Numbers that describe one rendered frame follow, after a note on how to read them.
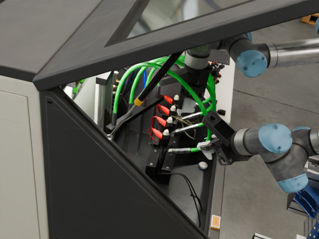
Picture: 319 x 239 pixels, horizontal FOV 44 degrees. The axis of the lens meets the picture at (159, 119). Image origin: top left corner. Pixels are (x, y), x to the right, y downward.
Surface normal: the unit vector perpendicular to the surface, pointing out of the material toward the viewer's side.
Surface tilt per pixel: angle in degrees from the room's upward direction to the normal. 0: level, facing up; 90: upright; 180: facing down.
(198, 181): 0
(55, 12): 0
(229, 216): 0
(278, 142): 45
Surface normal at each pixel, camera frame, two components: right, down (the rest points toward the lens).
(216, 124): 0.15, -0.51
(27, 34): 0.13, -0.78
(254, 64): 0.24, 0.62
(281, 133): 0.44, -0.14
